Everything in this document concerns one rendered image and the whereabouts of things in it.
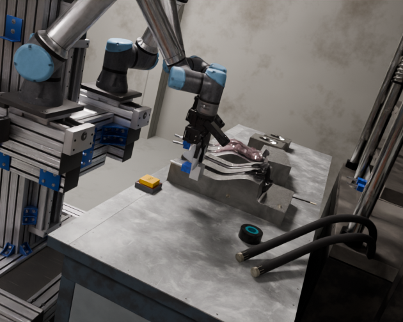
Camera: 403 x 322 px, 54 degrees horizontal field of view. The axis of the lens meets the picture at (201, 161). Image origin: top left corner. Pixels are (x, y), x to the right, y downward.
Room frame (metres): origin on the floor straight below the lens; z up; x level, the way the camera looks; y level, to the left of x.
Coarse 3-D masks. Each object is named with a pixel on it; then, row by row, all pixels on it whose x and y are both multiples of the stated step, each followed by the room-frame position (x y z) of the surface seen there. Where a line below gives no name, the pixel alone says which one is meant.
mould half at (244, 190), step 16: (176, 160) 1.52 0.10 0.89; (208, 160) 1.64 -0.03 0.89; (224, 160) 1.71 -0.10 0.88; (176, 176) 1.50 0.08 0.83; (208, 176) 1.46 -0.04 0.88; (224, 176) 1.49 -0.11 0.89; (240, 176) 1.46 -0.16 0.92; (256, 176) 1.47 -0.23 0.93; (208, 192) 1.46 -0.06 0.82; (224, 192) 1.44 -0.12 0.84; (240, 192) 1.42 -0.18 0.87; (256, 192) 1.41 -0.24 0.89; (272, 192) 1.54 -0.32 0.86; (288, 192) 1.59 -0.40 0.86; (240, 208) 1.42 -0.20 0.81; (256, 208) 1.40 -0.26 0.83; (272, 208) 1.39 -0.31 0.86
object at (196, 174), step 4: (172, 160) 1.40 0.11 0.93; (176, 164) 1.39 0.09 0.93; (180, 164) 1.39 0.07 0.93; (184, 164) 1.37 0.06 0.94; (188, 164) 1.38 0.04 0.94; (200, 164) 1.38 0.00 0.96; (204, 164) 1.39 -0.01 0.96; (184, 168) 1.36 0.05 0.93; (188, 168) 1.36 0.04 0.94; (196, 168) 1.35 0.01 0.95; (200, 168) 1.34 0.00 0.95; (204, 168) 1.39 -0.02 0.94; (188, 172) 1.36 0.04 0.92; (192, 172) 1.35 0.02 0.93; (196, 172) 1.35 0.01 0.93; (200, 172) 1.35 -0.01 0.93; (192, 176) 1.35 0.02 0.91; (196, 176) 1.34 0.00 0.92; (200, 176) 1.37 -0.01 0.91; (196, 180) 1.34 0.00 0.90
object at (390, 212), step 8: (368, 168) 2.00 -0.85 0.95; (368, 176) 1.88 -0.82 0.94; (360, 192) 1.92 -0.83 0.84; (384, 200) 1.78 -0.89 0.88; (376, 208) 1.78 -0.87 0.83; (384, 208) 1.78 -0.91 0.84; (392, 208) 1.77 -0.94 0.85; (400, 208) 1.76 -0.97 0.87; (376, 216) 1.78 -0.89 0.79; (384, 216) 1.77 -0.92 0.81; (392, 216) 1.76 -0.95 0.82; (400, 216) 1.75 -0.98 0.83; (400, 224) 1.75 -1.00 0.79
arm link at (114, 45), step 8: (112, 40) 1.81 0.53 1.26; (120, 40) 1.84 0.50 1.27; (128, 40) 1.88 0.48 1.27; (112, 48) 1.79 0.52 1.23; (120, 48) 1.79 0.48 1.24; (128, 48) 1.82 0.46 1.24; (136, 48) 1.88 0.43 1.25; (104, 56) 1.82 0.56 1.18; (112, 56) 1.79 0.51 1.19; (120, 56) 1.80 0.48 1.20; (128, 56) 1.82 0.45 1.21; (136, 56) 1.86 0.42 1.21; (104, 64) 1.80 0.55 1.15; (112, 64) 1.79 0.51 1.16; (120, 64) 1.80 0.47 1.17; (128, 64) 1.84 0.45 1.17
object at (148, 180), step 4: (144, 176) 1.40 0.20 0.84; (148, 176) 1.41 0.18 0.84; (152, 176) 1.42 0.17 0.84; (140, 180) 1.37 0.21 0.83; (144, 180) 1.37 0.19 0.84; (148, 180) 1.38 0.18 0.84; (152, 180) 1.39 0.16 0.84; (156, 180) 1.40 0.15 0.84; (144, 184) 1.37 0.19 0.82; (148, 184) 1.36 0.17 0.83; (152, 184) 1.36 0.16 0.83; (156, 184) 1.39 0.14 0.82
